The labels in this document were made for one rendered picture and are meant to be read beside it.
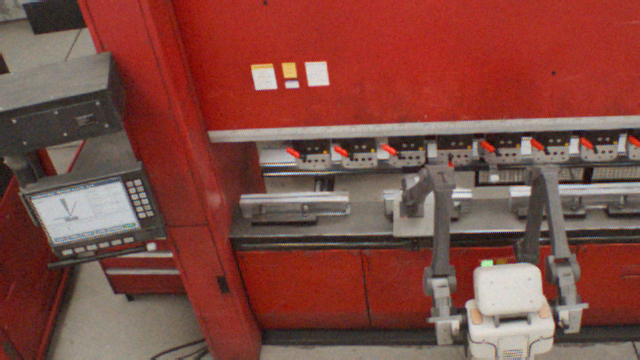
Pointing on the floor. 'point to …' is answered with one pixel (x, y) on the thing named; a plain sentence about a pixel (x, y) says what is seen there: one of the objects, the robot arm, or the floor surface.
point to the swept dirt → (461, 345)
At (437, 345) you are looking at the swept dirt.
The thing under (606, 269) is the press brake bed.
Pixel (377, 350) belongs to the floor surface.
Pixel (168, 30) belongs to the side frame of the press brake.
